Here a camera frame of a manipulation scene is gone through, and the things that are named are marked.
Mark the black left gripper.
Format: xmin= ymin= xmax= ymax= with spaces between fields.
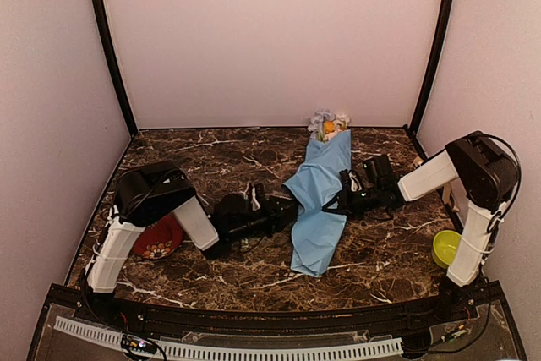
xmin=228 ymin=198 xmax=300 ymax=243

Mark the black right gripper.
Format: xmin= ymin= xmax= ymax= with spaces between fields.
xmin=324 ymin=183 xmax=382 ymax=220

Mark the blue wrapping paper sheet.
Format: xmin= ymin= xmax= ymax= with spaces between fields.
xmin=284 ymin=130 xmax=352 ymax=277

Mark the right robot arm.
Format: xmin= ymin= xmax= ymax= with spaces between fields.
xmin=322 ymin=131 xmax=522 ymax=287

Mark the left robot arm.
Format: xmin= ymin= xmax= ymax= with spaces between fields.
xmin=79 ymin=161 xmax=298 ymax=324

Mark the beige satin ribbon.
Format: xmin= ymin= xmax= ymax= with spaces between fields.
xmin=413 ymin=156 xmax=460 ymax=213

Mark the yellow-green bowl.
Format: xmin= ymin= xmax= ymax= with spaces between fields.
xmin=431 ymin=230 xmax=462 ymax=269

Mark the red floral plate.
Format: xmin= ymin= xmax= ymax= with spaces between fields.
xmin=132 ymin=214 xmax=183 ymax=260

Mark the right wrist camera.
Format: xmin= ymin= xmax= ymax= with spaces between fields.
xmin=340 ymin=169 xmax=366 ymax=194

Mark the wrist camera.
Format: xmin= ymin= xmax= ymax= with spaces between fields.
xmin=244 ymin=183 xmax=267 ymax=211
xmin=340 ymin=169 xmax=366 ymax=194

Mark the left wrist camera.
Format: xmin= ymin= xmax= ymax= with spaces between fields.
xmin=244 ymin=183 xmax=267 ymax=211

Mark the black front frame rail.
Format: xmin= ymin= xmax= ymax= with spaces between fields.
xmin=39 ymin=282 xmax=505 ymax=338

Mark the black right corner post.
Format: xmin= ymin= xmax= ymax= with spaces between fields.
xmin=405 ymin=0 xmax=453 ymax=138

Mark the black corner post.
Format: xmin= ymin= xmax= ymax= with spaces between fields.
xmin=405 ymin=0 xmax=453 ymax=138
xmin=91 ymin=0 xmax=139 ymax=138

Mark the white slotted cable duct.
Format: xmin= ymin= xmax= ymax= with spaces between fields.
xmin=53 ymin=316 xmax=403 ymax=360

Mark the black left corner post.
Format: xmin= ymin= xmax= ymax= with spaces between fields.
xmin=91 ymin=0 xmax=139 ymax=138

